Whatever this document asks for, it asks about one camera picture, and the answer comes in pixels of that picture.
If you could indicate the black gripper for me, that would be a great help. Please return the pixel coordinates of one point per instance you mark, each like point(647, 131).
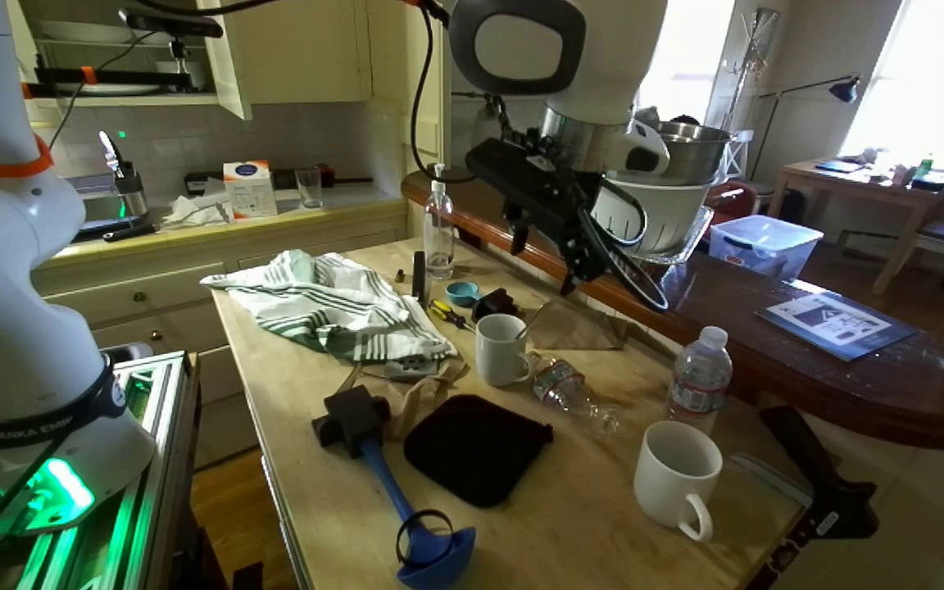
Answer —
point(527, 182)

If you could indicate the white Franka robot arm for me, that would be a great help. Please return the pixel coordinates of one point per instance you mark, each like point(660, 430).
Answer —
point(15, 274)

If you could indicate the white ceramic mug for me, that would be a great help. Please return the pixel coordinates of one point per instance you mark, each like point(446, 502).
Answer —
point(670, 481)
point(501, 350)

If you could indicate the dark wooden counter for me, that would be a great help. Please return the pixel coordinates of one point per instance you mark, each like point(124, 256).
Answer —
point(820, 381)

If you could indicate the blue measuring cup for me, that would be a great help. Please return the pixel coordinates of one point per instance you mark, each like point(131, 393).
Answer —
point(462, 293)

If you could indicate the clear hand sanitizer bottle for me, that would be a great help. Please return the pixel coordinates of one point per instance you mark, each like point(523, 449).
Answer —
point(442, 248)

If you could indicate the white plastic colander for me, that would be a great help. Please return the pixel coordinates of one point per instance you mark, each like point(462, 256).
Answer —
point(656, 213)

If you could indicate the yellow black screwdriver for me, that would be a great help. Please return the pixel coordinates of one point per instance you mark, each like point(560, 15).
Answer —
point(446, 316)

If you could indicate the long black bar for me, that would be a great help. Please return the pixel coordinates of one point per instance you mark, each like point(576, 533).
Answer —
point(420, 281)

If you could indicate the aluminium foil tray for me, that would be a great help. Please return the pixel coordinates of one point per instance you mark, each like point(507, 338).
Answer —
point(691, 268)

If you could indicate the stainless steel bowl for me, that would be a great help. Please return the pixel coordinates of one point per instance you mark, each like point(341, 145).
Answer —
point(697, 153)

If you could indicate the red round chair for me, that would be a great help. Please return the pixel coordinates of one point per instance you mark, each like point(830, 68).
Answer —
point(733, 200)

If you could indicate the clear plastic water bottle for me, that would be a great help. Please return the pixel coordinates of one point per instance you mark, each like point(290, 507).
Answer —
point(701, 381)

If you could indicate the crumpled brown paper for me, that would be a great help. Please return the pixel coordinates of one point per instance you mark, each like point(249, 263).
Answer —
point(418, 398)

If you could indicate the clear plastic storage bin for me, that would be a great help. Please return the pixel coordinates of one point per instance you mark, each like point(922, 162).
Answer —
point(761, 248)

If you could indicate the black square pot holder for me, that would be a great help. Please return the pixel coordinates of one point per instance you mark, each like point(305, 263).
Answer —
point(473, 447)

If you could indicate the white green striped towel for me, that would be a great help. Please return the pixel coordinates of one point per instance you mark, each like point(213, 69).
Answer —
point(318, 306)

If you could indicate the black block holder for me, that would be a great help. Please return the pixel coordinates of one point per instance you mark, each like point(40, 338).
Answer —
point(351, 420)

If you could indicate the blue folder with paper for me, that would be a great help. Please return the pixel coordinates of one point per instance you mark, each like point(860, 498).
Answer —
point(833, 325)

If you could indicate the white cardboard box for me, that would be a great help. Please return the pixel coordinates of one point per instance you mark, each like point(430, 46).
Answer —
point(247, 188)

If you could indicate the wooden desk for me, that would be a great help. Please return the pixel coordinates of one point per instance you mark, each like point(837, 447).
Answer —
point(854, 186)

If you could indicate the cream upper cabinet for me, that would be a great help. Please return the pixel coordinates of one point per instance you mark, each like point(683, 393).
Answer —
point(298, 50)

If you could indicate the blue desk lamp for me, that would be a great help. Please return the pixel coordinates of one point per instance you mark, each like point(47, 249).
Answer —
point(847, 86)

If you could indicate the cream kitchen cabinet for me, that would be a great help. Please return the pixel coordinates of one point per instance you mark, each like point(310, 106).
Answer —
point(145, 298)

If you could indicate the metal sink faucet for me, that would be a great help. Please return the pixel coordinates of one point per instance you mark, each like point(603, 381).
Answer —
point(124, 175)

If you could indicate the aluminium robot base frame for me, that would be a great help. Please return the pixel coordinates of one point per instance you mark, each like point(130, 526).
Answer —
point(112, 526)

